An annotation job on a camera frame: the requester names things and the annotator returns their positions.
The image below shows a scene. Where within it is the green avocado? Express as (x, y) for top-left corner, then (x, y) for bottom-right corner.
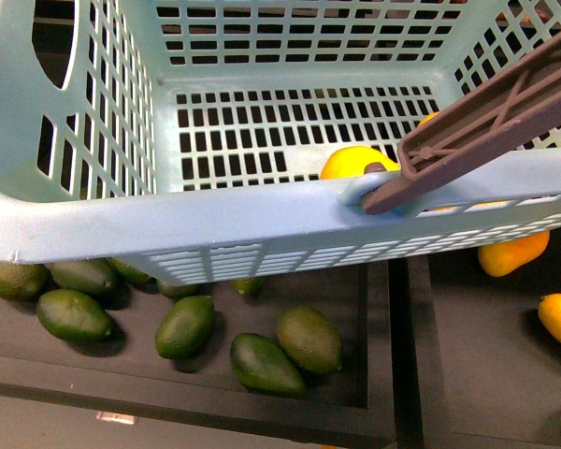
(231, 277), (265, 296)
(36, 289), (115, 343)
(108, 257), (152, 284)
(229, 333), (307, 398)
(277, 306), (342, 375)
(48, 258), (119, 296)
(0, 262), (50, 302)
(156, 280), (199, 300)
(155, 295), (215, 360)

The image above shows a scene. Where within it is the yellow lemon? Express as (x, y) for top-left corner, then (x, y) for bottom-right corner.
(319, 146), (400, 180)

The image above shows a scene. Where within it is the light blue plastic basket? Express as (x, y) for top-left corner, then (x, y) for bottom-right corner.
(0, 1), (561, 283)

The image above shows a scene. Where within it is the brown basket handle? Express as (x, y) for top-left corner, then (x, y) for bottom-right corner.
(362, 32), (561, 215)

